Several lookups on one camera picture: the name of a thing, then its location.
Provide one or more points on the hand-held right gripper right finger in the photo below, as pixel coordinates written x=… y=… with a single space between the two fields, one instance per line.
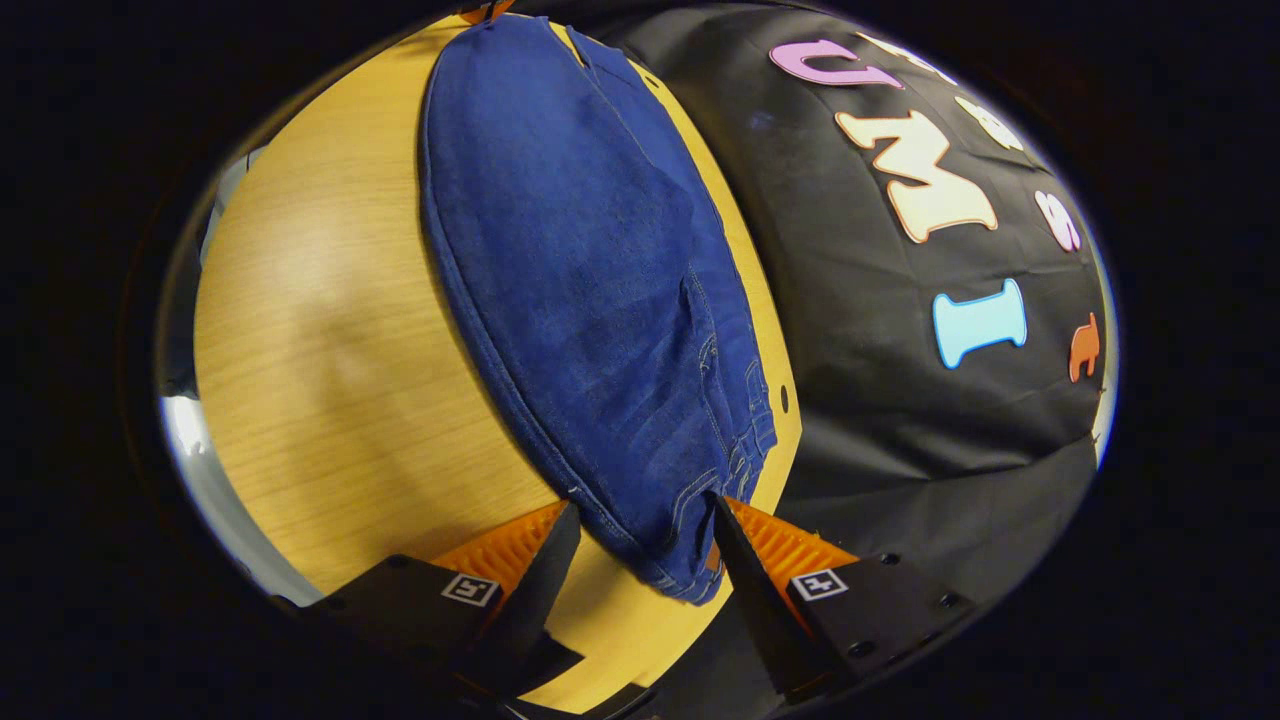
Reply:
x=760 y=610

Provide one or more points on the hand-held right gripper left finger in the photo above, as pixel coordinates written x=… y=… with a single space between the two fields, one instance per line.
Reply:
x=535 y=590

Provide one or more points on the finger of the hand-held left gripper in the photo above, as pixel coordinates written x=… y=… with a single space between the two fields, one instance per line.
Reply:
x=488 y=10

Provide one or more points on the blue jeans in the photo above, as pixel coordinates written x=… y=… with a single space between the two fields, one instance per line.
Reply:
x=580 y=280

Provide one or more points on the black backdrop cloth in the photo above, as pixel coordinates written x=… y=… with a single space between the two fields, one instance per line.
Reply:
x=880 y=400

